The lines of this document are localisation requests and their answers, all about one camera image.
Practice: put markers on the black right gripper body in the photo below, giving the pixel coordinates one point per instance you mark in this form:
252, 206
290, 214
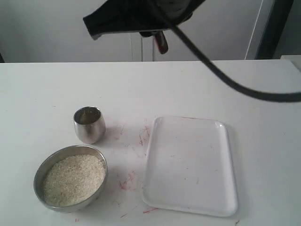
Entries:
125, 16

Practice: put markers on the brown wooden spoon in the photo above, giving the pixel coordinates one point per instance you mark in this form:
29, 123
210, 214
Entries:
161, 42

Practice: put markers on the steel cup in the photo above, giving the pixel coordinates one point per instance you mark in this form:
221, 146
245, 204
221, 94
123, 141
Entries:
89, 124

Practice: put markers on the white rice heap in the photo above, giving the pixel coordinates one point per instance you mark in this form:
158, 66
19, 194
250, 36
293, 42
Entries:
73, 180

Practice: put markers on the steel rice bowl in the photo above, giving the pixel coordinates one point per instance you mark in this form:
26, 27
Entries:
61, 154

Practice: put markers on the white cabinet doors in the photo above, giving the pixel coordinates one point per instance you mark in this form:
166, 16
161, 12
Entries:
53, 31

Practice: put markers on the white rectangular tray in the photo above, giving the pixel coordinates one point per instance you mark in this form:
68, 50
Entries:
189, 167

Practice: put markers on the dark door frame post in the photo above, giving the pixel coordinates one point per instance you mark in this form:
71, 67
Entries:
273, 29

